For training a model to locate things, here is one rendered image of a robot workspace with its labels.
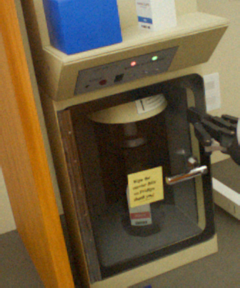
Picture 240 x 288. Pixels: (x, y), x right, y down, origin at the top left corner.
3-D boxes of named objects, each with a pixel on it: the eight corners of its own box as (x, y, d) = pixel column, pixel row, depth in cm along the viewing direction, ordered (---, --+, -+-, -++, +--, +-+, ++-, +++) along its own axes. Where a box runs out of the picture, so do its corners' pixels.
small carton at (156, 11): (138, 28, 99) (134, -4, 97) (161, 23, 102) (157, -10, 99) (153, 32, 95) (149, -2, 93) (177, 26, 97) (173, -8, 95)
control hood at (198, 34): (51, 99, 101) (41, 46, 97) (203, 59, 111) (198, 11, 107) (70, 117, 91) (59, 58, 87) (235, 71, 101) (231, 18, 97)
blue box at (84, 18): (50, 46, 97) (40, -5, 93) (101, 33, 100) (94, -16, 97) (67, 56, 88) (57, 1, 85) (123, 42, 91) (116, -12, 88)
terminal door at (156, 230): (92, 281, 117) (58, 108, 102) (215, 236, 126) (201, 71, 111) (93, 284, 116) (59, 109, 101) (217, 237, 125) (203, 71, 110)
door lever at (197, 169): (158, 179, 114) (156, 167, 113) (198, 165, 117) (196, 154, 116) (170, 189, 109) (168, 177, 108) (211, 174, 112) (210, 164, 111)
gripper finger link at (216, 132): (239, 152, 97) (233, 154, 96) (205, 133, 107) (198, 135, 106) (238, 132, 95) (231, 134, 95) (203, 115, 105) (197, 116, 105)
